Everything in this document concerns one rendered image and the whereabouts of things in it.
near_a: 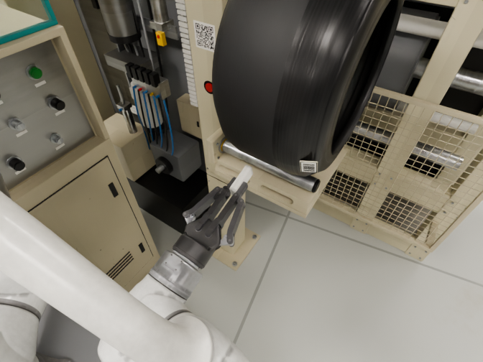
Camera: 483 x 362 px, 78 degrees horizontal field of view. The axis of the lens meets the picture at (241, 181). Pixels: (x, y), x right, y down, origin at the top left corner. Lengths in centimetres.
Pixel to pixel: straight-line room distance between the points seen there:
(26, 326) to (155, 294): 31
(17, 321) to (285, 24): 76
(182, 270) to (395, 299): 144
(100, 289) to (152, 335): 8
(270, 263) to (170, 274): 123
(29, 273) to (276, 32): 53
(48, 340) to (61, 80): 70
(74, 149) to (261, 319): 115
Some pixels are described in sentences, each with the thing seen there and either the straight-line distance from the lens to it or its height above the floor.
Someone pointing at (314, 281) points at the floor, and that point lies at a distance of 176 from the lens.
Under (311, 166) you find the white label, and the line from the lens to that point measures 72.
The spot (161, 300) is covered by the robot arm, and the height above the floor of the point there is 106.
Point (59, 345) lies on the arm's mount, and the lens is 94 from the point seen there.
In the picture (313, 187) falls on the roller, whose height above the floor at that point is 91.
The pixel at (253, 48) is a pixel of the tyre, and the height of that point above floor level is 131.
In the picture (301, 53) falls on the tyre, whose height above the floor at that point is 133.
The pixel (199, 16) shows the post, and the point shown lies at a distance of 94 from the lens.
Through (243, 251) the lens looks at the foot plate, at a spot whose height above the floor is 1.
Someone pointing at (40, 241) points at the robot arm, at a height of 129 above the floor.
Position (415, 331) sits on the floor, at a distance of 184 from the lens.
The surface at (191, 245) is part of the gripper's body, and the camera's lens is 58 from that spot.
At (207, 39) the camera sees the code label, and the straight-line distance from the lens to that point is 94.
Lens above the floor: 157
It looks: 48 degrees down
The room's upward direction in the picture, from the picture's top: straight up
